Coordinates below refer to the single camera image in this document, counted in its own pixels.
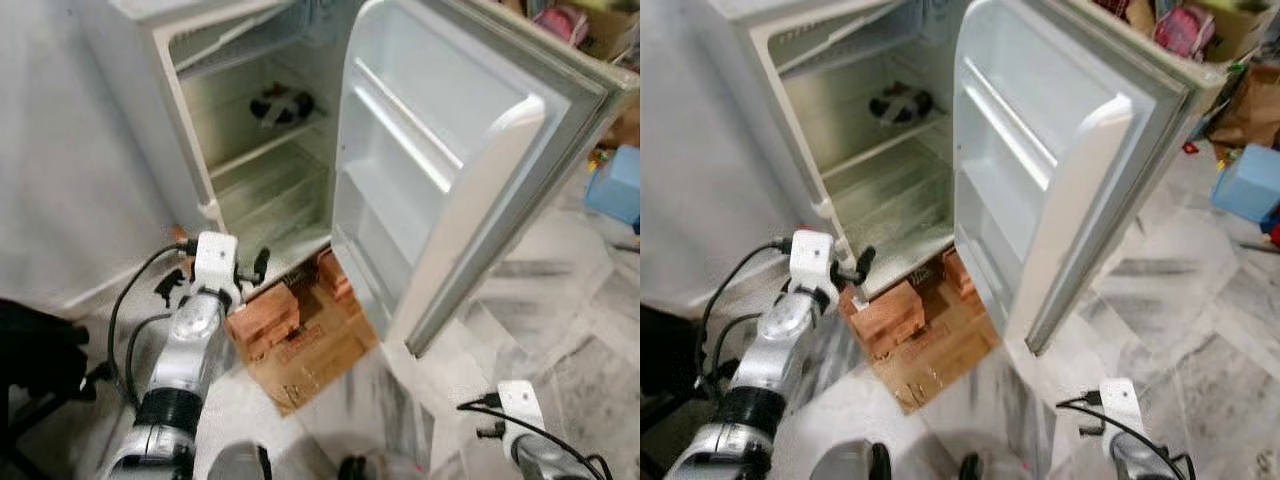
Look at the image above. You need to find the cardboard box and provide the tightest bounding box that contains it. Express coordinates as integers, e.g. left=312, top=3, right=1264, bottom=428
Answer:
left=1195, top=0, right=1280, bottom=66
left=575, top=0, right=641, bottom=63

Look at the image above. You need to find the grey left robot leg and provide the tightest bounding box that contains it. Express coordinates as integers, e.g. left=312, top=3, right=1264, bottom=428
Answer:
left=205, top=443, right=273, bottom=480
left=808, top=440, right=893, bottom=480

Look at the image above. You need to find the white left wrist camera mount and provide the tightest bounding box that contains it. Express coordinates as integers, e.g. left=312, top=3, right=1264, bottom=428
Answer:
left=790, top=230, right=836, bottom=291
left=192, top=232, right=241, bottom=299

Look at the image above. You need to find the brown paper bag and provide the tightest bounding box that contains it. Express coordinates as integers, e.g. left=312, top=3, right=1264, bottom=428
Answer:
left=600, top=100, right=641, bottom=151
left=1208, top=65, right=1280, bottom=151

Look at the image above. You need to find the pink bag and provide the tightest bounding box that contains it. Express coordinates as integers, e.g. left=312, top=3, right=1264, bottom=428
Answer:
left=533, top=4, right=591, bottom=48
left=1153, top=5, right=1216, bottom=61

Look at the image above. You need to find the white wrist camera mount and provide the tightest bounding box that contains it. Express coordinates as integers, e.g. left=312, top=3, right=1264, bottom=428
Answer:
left=1100, top=377, right=1144, bottom=441
left=497, top=379, right=547, bottom=448
left=192, top=232, right=241, bottom=299
left=790, top=230, right=836, bottom=291

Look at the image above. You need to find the large red brick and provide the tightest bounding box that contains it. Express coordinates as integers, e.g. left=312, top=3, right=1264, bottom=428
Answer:
left=225, top=283, right=302, bottom=362
left=845, top=280, right=928, bottom=361

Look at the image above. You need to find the light blue plastic box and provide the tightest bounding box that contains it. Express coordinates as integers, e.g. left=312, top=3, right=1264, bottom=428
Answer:
left=585, top=145, right=641, bottom=226
left=1212, top=143, right=1280, bottom=223

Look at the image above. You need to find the small red brick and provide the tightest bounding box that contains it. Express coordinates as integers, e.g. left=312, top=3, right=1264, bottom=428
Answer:
left=940, top=250, right=976, bottom=301
left=315, top=250, right=356, bottom=304

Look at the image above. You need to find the brown cardboard sheet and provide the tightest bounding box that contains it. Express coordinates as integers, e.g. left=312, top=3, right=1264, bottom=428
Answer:
left=245, top=285, right=381, bottom=417
left=870, top=285, right=1003, bottom=416

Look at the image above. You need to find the short black left arm cable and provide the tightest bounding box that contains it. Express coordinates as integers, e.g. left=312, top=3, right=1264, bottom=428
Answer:
left=125, top=312, right=179, bottom=401
left=715, top=312, right=771, bottom=386

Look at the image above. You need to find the white fridge body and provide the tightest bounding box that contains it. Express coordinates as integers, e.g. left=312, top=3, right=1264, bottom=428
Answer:
left=700, top=0, right=966, bottom=301
left=75, top=0, right=351, bottom=296

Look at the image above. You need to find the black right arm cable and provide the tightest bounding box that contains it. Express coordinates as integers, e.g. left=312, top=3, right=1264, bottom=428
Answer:
left=457, top=393, right=606, bottom=480
left=1057, top=392, right=1196, bottom=480

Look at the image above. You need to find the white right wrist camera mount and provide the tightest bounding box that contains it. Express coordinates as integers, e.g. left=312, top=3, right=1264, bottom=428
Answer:
left=497, top=379, right=547, bottom=448
left=1100, top=377, right=1144, bottom=441

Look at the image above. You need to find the black round object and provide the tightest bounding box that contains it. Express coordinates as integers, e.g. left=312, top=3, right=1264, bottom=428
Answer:
left=868, top=82, right=935, bottom=125
left=249, top=84, right=317, bottom=127

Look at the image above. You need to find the black bulky object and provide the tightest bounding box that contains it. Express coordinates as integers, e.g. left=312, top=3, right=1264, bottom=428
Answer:
left=640, top=303, right=711, bottom=401
left=0, top=298, right=96, bottom=421

